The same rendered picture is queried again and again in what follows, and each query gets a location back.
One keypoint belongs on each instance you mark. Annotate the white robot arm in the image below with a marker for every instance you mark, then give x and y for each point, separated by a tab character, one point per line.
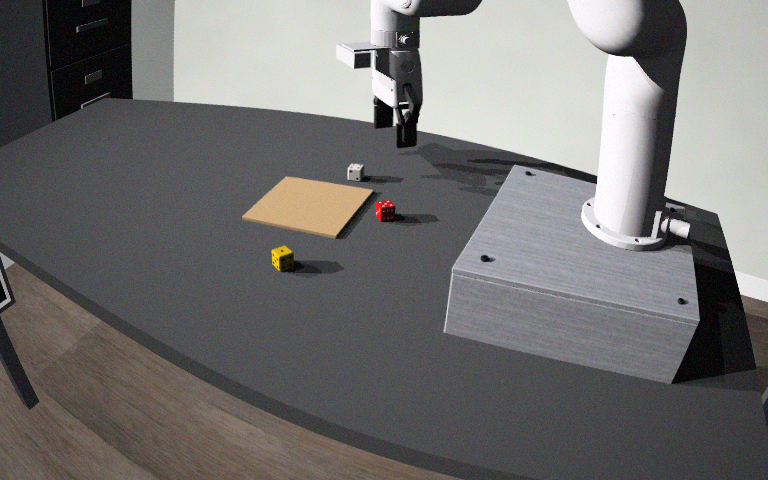
640	100

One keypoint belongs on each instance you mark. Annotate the tan square mat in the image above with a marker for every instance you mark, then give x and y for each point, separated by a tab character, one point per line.
309	206

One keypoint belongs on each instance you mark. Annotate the red die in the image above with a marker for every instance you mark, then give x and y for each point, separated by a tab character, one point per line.
385	210

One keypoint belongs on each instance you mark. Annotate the yellow die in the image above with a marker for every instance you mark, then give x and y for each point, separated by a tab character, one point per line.
282	258

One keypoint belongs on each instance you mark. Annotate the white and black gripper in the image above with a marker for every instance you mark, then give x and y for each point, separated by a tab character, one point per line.
391	80

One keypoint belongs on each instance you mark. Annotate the white die with black pips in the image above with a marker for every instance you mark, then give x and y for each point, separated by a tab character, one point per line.
355	172

